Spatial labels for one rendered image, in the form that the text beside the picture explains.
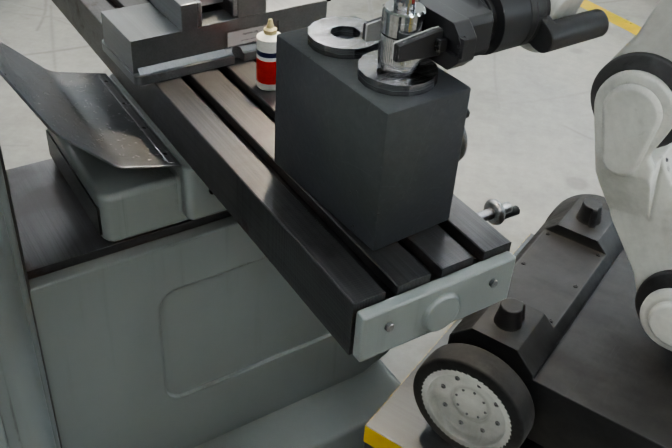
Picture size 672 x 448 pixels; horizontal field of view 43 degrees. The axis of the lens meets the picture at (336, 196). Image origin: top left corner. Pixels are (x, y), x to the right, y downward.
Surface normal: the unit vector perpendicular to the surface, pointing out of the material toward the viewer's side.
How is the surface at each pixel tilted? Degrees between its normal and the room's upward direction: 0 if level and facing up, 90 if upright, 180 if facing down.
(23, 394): 88
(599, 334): 0
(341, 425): 0
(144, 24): 0
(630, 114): 90
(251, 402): 90
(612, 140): 90
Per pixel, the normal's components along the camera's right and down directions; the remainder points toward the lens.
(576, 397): 0.06, -0.81
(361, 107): -0.81, 0.30
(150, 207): 0.53, 0.52
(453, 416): -0.58, 0.45
